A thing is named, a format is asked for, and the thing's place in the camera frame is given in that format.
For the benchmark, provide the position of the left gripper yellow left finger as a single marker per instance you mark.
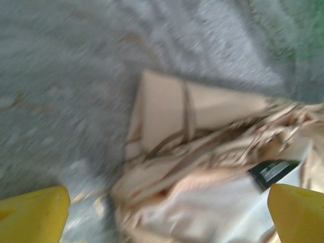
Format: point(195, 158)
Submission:
point(33, 217)

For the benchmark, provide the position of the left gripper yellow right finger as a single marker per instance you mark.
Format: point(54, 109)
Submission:
point(301, 217)

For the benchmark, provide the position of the peach printed t-shirt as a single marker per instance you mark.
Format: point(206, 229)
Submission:
point(189, 164)

